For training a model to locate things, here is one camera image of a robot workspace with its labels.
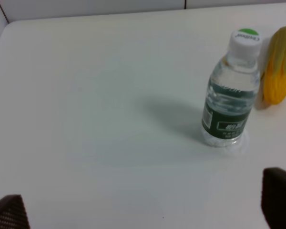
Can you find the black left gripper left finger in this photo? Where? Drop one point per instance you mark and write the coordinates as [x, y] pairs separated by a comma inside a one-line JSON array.
[[13, 213]]

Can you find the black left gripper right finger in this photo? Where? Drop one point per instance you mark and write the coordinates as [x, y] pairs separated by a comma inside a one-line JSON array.
[[273, 199]]

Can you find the clear water bottle green label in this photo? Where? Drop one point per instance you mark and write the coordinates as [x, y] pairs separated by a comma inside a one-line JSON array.
[[232, 89]]

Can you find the yellow corn cob with husk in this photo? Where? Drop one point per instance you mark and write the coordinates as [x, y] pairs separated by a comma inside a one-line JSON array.
[[274, 74]]

